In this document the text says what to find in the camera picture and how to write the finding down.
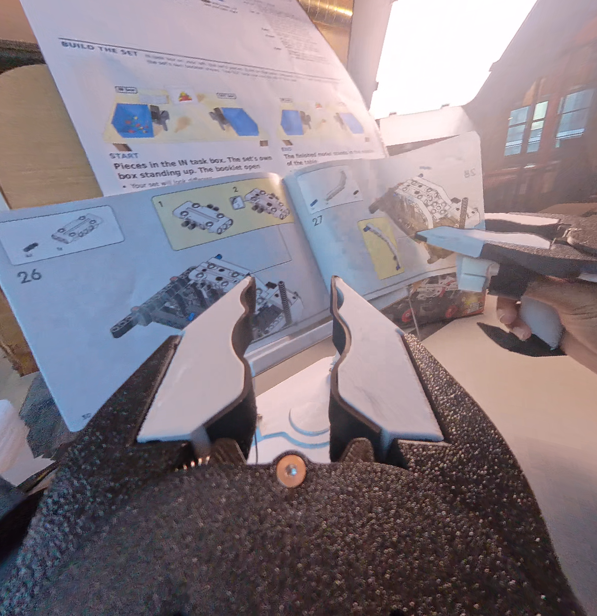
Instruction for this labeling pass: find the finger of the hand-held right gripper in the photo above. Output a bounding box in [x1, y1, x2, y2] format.
[415, 227, 553, 293]
[485, 213, 568, 231]

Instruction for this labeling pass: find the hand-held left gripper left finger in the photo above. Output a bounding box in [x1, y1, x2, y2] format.
[136, 276, 258, 458]

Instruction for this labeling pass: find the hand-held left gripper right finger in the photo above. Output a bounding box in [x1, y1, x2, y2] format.
[328, 276, 445, 443]

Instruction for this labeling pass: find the instruction booklet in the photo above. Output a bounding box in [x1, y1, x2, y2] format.
[0, 131, 487, 431]

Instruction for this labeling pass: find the grey desk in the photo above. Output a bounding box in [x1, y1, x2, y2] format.
[250, 294, 597, 616]

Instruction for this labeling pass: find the printed task sheet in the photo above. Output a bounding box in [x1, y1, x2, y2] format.
[19, 0, 388, 195]

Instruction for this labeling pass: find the person's right hand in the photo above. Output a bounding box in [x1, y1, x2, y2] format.
[487, 261, 597, 378]

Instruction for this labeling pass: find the toy truck set box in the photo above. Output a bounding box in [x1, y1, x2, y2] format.
[406, 274, 488, 327]

